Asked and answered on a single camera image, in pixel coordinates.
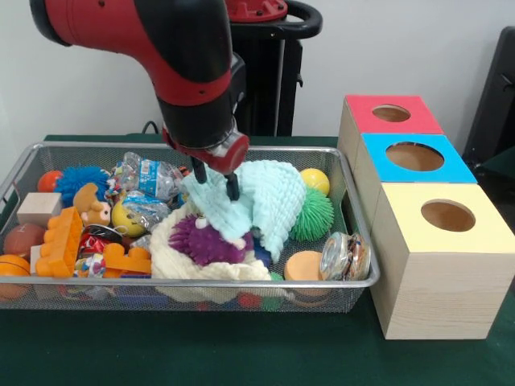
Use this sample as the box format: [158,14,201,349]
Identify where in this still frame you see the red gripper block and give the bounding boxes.
[162,126,250,201]

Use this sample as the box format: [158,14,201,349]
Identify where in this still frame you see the mint green waffle cloth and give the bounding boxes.
[180,159,307,265]

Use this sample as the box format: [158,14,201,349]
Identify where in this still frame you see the crushed clear plastic bottle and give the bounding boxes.
[110,151,187,202]

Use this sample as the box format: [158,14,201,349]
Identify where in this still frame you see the green spiky rubber ball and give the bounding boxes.
[289,187,335,242]

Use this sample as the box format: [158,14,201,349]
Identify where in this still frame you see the wooden box with three holes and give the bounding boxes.
[336,94,515,341]

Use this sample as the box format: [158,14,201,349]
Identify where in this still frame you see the purple spiky monster toy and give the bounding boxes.
[168,215,255,266]

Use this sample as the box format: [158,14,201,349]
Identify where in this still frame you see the cream knitted cloth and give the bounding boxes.
[150,203,271,302]

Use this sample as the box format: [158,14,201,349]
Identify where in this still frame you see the yellow ball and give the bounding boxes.
[299,167,331,197]

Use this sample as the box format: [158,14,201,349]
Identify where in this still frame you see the brown plush monkey toy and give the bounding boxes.
[72,183,113,228]

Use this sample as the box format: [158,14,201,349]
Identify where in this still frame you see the blue spiky rubber ball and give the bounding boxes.
[54,166,112,206]

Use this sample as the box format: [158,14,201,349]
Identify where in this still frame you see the long orange building block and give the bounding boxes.
[35,205,84,278]

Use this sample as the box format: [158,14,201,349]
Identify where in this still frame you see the dark green table cloth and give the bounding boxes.
[0,134,515,386]

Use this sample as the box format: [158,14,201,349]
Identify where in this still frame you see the black upright panel on stand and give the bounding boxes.
[462,26,515,170]

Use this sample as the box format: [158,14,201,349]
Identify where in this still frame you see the shallow wire mesh bin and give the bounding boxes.
[0,141,381,314]

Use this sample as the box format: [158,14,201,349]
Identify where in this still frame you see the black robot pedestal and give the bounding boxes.
[229,0,323,137]

